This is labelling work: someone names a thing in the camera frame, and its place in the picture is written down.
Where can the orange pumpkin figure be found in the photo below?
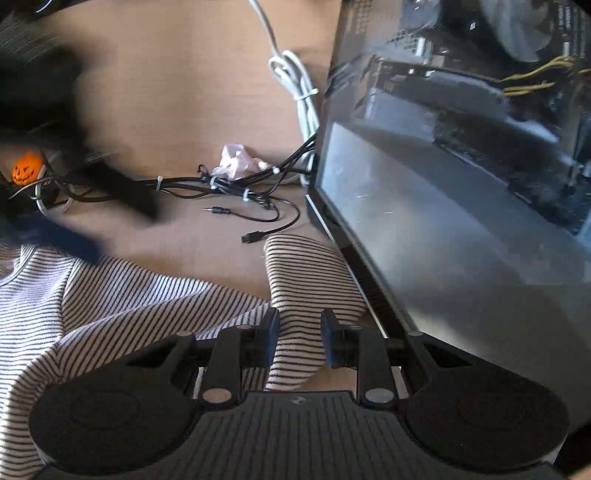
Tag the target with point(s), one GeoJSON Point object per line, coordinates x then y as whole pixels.
{"type": "Point", "coordinates": [25, 170]}

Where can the glass panel computer case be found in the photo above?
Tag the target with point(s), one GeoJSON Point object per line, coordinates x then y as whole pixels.
{"type": "Point", "coordinates": [415, 207]}

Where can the crumpled pale wrapper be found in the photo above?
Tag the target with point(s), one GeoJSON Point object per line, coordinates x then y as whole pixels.
{"type": "Point", "coordinates": [235, 161]}

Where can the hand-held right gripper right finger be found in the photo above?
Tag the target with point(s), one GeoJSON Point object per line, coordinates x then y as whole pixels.
{"type": "Point", "coordinates": [328, 339]}

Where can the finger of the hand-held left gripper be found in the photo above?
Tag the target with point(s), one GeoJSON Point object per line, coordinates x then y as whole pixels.
{"type": "Point", "coordinates": [69, 241]}
{"type": "Point", "coordinates": [124, 189]}

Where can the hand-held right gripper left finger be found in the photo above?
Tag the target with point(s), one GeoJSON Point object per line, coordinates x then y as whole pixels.
{"type": "Point", "coordinates": [271, 337]}

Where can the black white striped shirt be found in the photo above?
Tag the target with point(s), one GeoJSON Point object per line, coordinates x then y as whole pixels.
{"type": "Point", "coordinates": [115, 295]}

